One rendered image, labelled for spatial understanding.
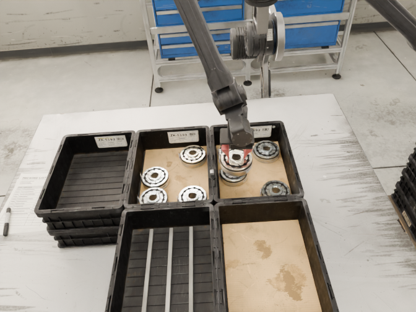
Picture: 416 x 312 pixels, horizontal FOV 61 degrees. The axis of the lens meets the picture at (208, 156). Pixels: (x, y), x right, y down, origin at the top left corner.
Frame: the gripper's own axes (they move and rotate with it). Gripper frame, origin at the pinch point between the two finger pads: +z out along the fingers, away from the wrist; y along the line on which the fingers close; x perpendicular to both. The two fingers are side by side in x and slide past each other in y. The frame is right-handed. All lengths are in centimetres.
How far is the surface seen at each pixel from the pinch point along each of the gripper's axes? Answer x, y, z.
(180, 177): 9.3, -21.2, 23.0
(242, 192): 1.9, 2.8, 22.2
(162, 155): 22.2, -30.0, 23.9
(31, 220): -2, -82, 36
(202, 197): -2.5, -12.0, 19.3
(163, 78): 189, -61, 104
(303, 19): 200, 58, 56
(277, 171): 12.0, 16.5, 22.5
